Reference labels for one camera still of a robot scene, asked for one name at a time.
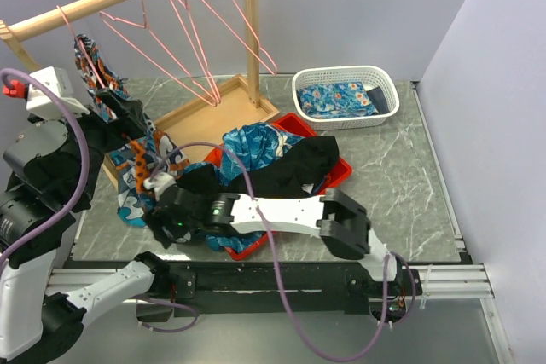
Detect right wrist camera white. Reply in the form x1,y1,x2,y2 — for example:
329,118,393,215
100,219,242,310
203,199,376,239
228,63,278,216
143,172,176,201

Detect white plastic basket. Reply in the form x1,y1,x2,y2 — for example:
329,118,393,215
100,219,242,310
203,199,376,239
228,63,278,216
292,66,400,130

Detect black garment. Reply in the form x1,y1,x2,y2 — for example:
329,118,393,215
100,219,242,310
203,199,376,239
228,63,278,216
177,136,340,199

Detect orange blue patterned shorts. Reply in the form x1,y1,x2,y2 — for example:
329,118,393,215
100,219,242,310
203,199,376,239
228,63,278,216
74,34,176,228

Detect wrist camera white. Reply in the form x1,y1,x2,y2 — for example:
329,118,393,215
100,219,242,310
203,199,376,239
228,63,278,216
143,172,176,201
25,66,90,120

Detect blue floral shorts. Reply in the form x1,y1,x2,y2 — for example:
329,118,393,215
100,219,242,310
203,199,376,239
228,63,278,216
183,123,302,253

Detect pink wire hanger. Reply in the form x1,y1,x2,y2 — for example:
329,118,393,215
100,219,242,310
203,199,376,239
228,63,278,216
56,5,108,89
98,0,217,106
186,0,279,75
169,0,221,107

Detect wooden clothes rack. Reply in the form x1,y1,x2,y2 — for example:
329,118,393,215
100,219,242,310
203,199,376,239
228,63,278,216
0,0,281,188

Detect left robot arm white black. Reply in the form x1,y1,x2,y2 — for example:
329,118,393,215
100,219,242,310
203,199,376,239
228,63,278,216
1,90,170,363

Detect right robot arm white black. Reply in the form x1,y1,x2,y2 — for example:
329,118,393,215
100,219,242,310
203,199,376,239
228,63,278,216
144,185,404,295

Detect dark denim cloth in basket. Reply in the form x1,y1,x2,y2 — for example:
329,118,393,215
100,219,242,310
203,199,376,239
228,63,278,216
367,87,390,114

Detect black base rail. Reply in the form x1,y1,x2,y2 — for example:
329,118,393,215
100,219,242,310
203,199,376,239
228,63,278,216
151,262,423,319

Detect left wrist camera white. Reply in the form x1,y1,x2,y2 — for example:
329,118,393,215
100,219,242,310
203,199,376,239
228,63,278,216
25,66,90,120

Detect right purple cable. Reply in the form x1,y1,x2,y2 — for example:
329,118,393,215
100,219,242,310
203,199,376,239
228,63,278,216
147,142,417,361

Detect blue floral cloth in basket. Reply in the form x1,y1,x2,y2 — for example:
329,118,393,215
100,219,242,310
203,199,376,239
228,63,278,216
296,81,379,119

